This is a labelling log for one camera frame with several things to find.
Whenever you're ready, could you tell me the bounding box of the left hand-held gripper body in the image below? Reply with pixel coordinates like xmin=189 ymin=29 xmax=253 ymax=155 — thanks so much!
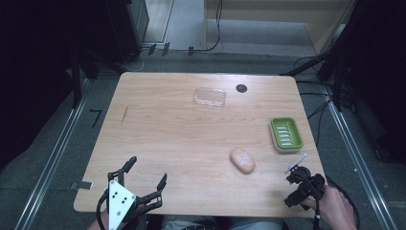
xmin=106 ymin=179 xmax=140 ymax=230

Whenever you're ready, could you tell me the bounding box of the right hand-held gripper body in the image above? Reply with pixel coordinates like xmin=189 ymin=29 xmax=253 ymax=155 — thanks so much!
xmin=284 ymin=152 xmax=327 ymax=210

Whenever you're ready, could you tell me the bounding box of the green soap dish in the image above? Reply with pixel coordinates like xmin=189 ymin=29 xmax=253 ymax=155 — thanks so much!
xmin=269 ymin=116 xmax=305 ymax=153

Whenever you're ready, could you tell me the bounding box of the peach oval bread roll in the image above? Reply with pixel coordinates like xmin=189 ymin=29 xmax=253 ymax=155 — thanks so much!
xmin=229 ymin=148 xmax=257 ymax=175

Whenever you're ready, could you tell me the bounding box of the person's right hand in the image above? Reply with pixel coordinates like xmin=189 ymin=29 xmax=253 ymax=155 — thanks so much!
xmin=301 ymin=185 xmax=356 ymax=230

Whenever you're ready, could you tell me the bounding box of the person's left hand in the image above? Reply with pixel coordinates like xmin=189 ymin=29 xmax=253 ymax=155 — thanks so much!
xmin=87 ymin=203 xmax=150 ymax=230

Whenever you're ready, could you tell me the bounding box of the grey tape strip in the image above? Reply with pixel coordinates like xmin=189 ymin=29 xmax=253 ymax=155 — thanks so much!
xmin=70 ymin=180 xmax=95 ymax=192

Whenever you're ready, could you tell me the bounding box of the clear plastic lid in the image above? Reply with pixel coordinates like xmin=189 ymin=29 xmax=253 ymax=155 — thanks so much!
xmin=193 ymin=86 xmax=228 ymax=110

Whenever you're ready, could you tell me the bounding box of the black metal stand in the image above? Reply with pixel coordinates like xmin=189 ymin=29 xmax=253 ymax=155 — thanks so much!
xmin=280 ymin=30 xmax=352 ymax=113
xmin=65 ymin=47 xmax=100 ymax=109

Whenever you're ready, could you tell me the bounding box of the dark curtain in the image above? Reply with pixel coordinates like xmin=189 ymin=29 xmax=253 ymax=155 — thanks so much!
xmin=329 ymin=0 xmax=406 ymax=165
xmin=0 ymin=0 xmax=132 ymax=169

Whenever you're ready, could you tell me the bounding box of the black cabinet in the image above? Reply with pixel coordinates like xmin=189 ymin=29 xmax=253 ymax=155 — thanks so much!
xmin=104 ymin=0 xmax=150 ymax=64

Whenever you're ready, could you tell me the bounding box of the light wooden shelf unit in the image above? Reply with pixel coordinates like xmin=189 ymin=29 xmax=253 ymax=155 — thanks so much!
xmin=203 ymin=0 xmax=359 ymax=56

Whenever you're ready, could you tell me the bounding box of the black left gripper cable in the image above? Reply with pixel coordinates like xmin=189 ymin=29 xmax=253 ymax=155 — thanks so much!
xmin=96 ymin=189 xmax=110 ymax=230

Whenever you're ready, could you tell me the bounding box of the metal floor rail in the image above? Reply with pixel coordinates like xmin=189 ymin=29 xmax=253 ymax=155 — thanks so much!
xmin=13 ymin=79 xmax=93 ymax=230
xmin=326 ymin=101 xmax=399 ymax=230

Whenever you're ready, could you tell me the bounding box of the black floor cable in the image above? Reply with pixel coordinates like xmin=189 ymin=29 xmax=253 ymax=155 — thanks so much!
xmin=293 ymin=55 xmax=334 ymax=150

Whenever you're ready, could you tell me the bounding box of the white floor cable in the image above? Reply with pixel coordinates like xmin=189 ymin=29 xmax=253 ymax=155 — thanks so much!
xmin=123 ymin=47 xmax=151 ymax=73

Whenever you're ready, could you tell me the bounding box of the black hanging cable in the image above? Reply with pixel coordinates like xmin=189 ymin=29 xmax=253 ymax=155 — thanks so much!
xmin=191 ymin=0 xmax=224 ymax=53

